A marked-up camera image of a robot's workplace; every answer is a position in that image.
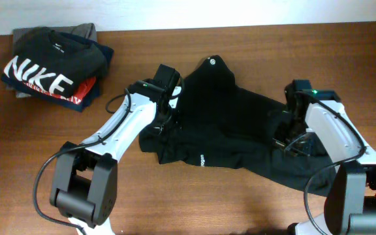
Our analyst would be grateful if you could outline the black t-shirt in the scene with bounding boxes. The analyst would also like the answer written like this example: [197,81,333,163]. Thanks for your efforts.
[139,55,336,196]

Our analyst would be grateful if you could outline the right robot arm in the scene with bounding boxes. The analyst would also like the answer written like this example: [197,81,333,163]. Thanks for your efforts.
[273,80,376,234]

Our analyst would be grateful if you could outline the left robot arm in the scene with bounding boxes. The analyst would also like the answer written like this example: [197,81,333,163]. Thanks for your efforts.
[47,80,185,234]

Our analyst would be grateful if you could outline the navy folded shirt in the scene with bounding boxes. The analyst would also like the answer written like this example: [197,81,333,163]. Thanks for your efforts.
[1,28,114,112]

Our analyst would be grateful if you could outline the red folded shirt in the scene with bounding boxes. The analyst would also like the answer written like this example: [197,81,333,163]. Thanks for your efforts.
[23,77,97,104]

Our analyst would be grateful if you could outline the black Nike folded shirt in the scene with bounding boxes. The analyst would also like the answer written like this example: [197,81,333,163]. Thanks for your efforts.
[3,27,109,99]

